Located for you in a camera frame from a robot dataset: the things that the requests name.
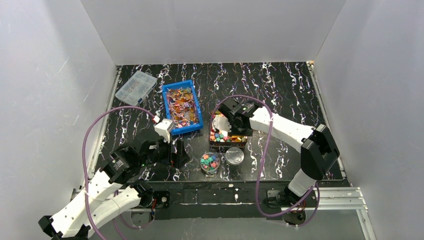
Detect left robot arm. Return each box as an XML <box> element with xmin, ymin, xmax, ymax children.
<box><xmin>38</xmin><ymin>130</ymin><xmax>189</xmax><ymax>240</ymax></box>

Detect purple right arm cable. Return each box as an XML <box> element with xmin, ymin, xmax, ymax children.
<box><xmin>208</xmin><ymin>95</ymin><xmax>321</xmax><ymax>228</ymax></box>

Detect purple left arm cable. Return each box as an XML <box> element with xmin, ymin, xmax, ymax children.
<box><xmin>82</xmin><ymin>105</ymin><xmax>162</xmax><ymax>240</ymax></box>

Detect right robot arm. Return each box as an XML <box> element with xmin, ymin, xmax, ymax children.
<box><xmin>211</xmin><ymin>98</ymin><xmax>340</xmax><ymax>198</ymax></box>

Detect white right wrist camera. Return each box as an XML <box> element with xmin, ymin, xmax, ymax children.
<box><xmin>212</xmin><ymin>115</ymin><xmax>234</xmax><ymax>136</ymax></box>

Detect clear compartment organizer box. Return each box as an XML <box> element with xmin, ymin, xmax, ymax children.
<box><xmin>115</xmin><ymin>70</ymin><xmax>158</xmax><ymax>107</ymax></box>

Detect clear round plastic jar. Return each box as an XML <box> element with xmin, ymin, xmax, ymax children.
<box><xmin>200</xmin><ymin>152</ymin><xmax>221</xmax><ymax>174</ymax></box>

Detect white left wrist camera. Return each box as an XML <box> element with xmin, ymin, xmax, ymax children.
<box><xmin>154</xmin><ymin>118</ymin><xmax>175</xmax><ymax>143</ymax></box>

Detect blue plastic candy bin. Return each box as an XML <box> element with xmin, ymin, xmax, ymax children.
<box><xmin>162</xmin><ymin>79</ymin><xmax>204</xmax><ymax>136</ymax></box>

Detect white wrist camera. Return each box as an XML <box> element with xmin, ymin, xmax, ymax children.
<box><xmin>154</xmin><ymin>118</ymin><xmax>175</xmax><ymax>143</ymax></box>
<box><xmin>212</xmin><ymin>115</ymin><xmax>234</xmax><ymax>136</ymax></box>

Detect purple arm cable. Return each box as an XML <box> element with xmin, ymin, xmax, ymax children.
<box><xmin>82</xmin><ymin>105</ymin><xmax>162</xmax><ymax>240</ymax></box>
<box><xmin>208</xmin><ymin>95</ymin><xmax>321</xmax><ymax>228</ymax></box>

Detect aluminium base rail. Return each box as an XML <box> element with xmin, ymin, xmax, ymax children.
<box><xmin>62</xmin><ymin>187</ymin><xmax>377</xmax><ymax>240</ymax></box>

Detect white round jar lid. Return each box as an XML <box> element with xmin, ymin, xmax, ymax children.
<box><xmin>224</xmin><ymin>147</ymin><xmax>244</xmax><ymax>166</ymax></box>

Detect dark tin of star candies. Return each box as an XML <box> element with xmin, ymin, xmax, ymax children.
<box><xmin>209</xmin><ymin>126</ymin><xmax>249</xmax><ymax>148</ymax></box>

